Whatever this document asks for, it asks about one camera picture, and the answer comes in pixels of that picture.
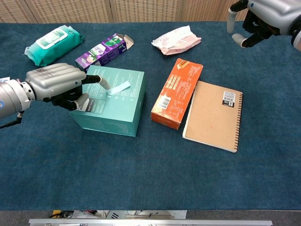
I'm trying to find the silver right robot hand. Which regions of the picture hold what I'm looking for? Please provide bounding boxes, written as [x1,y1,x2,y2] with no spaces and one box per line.
[227,0,301,48]

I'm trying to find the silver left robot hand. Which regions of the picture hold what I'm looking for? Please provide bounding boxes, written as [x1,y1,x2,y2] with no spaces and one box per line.
[25,63,112,111]

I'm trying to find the purple toothpaste box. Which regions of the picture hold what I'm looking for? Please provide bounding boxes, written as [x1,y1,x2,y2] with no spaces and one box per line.
[75,33,135,74]

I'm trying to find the teal Philips box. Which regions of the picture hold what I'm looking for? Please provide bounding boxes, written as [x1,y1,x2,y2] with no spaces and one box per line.
[70,65,146,137]

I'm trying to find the orange cardboard box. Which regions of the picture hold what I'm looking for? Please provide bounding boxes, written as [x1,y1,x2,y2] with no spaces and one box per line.
[150,58,204,131]

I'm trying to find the green wet wipes pack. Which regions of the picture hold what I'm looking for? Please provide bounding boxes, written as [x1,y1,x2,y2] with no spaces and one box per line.
[24,25,85,67]

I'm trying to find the pink white tissue pack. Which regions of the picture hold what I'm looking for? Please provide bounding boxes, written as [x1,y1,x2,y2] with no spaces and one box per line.
[151,25,202,56]

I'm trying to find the beige woven folding screen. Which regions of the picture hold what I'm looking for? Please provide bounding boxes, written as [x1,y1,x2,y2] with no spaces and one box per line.
[0,0,301,24]

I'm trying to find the dark blue table cloth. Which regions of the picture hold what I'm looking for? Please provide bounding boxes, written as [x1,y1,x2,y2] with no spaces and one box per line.
[0,19,301,211]

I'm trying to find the brown spiral notebook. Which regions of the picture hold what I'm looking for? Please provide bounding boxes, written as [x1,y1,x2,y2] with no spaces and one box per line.
[182,80,244,153]

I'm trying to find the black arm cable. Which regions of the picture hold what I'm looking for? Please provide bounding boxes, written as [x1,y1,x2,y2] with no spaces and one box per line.
[0,112,24,129]

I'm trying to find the aluminium rail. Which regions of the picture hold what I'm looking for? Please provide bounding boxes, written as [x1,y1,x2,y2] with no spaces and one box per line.
[28,218,273,226]

